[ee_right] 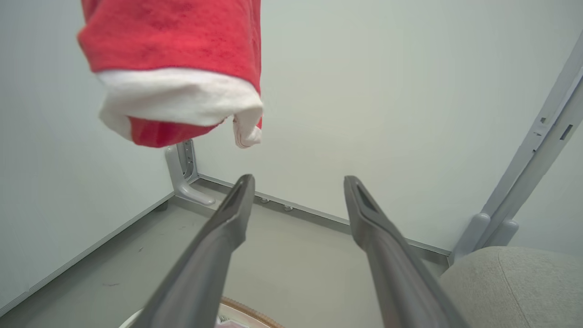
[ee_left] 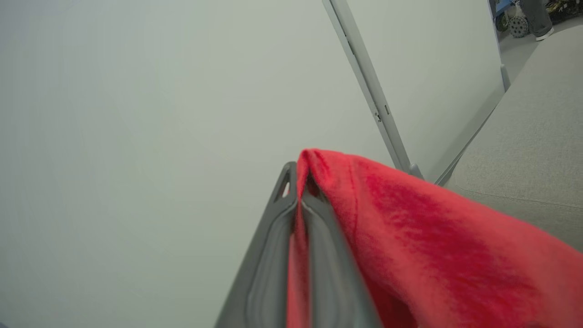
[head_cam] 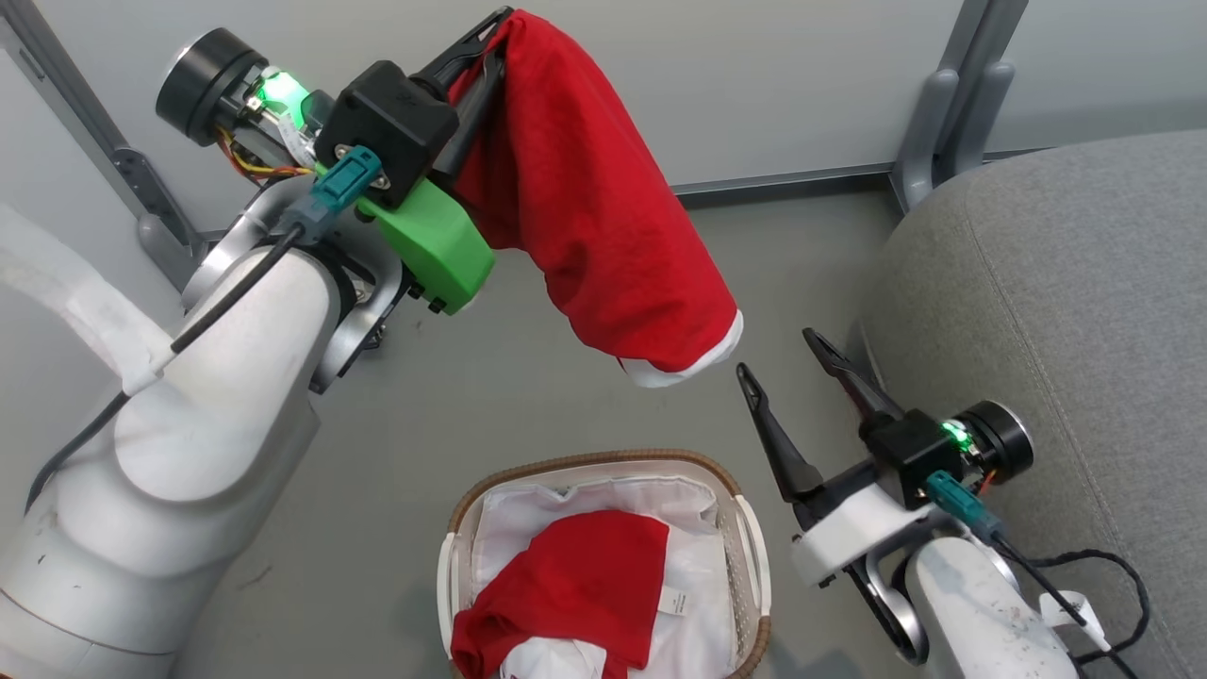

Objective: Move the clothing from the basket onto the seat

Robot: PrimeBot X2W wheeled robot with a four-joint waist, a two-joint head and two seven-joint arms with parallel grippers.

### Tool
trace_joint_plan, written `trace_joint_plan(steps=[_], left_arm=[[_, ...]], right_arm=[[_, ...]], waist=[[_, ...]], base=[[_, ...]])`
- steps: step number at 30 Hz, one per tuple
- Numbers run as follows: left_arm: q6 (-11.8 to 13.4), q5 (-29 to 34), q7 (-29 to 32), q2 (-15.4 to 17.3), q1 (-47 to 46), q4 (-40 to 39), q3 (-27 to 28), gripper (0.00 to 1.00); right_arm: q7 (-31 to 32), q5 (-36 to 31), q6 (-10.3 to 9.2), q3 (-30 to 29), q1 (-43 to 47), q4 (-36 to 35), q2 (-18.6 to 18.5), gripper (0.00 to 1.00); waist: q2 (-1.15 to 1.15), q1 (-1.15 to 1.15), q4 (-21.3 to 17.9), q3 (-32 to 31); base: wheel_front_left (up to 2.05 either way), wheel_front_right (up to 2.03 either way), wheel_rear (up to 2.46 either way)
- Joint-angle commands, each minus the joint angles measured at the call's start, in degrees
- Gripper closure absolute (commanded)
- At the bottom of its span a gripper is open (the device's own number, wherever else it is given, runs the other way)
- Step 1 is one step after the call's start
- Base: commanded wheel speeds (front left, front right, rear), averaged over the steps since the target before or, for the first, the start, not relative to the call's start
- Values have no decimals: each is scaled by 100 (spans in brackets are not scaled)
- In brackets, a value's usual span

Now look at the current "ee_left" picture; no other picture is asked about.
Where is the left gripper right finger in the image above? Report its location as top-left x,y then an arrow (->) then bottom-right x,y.
301,173 -> 382,328

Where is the blue cart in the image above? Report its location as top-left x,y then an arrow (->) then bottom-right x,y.
490,0 -> 517,19

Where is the red garment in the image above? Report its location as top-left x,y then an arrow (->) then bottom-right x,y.
286,148 -> 583,328

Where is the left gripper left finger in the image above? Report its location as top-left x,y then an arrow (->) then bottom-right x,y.
215,161 -> 299,328

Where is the grey perforated wheel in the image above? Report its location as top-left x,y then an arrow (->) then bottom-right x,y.
509,15 -> 530,38

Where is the person leg with shoe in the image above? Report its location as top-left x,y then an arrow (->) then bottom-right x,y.
519,0 -> 555,41

